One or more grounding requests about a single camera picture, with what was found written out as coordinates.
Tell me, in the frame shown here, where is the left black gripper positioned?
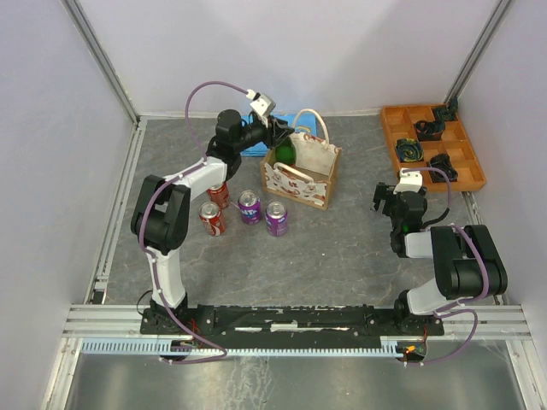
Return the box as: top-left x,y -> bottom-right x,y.
234,114 -> 296,153

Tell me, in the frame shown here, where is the dark green glass bottle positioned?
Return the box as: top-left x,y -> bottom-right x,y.
274,136 -> 297,166

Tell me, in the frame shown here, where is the patterned canvas tote bag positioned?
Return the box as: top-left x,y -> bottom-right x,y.
260,108 -> 342,210

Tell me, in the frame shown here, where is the purple soda can front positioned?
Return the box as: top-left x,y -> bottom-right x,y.
238,190 -> 262,225

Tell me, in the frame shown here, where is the purple soda can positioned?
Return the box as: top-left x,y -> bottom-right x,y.
238,190 -> 262,225
265,202 -> 288,237

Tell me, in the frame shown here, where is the red soda can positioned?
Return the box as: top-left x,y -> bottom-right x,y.
199,202 -> 226,237
207,182 -> 230,209

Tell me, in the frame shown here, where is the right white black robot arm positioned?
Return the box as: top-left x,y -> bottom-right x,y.
367,182 -> 508,336

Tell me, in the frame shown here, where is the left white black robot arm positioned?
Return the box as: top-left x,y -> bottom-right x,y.
130,109 -> 294,333

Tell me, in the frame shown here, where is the blue printed folded cloth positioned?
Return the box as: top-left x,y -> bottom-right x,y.
241,113 -> 317,157

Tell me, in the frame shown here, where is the rolled dark sock left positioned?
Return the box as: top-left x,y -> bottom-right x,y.
395,138 -> 424,163

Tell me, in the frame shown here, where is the rolled dark sock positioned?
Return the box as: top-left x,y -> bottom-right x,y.
427,153 -> 458,183
432,97 -> 459,122
414,120 -> 445,142
395,138 -> 424,163

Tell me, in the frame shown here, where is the orange compartment tray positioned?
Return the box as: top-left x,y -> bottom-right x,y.
380,105 -> 486,191

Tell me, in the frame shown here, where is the rolled dark sock bottom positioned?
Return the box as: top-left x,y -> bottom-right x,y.
427,153 -> 458,183

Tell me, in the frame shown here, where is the rolled dark sock middle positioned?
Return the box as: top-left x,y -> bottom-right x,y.
414,120 -> 445,142

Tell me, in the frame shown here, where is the rolled dark sock top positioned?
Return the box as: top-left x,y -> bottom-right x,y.
432,97 -> 459,122

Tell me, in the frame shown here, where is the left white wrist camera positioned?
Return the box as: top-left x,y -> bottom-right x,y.
246,89 -> 276,127

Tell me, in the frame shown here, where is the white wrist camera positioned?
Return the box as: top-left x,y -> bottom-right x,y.
393,168 -> 423,194
246,89 -> 276,127

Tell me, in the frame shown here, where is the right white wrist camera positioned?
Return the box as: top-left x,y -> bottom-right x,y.
393,168 -> 423,194

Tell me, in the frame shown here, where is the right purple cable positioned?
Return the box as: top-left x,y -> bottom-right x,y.
401,167 -> 491,368

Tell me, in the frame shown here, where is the blue slotted cable duct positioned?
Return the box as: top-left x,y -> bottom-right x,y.
81,338 -> 403,358

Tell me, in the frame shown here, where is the aluminium frame rail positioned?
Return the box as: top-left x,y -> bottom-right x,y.
62,304 -> 532,341

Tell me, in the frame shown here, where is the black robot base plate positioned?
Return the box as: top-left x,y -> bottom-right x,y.
139,303 -> 446,349

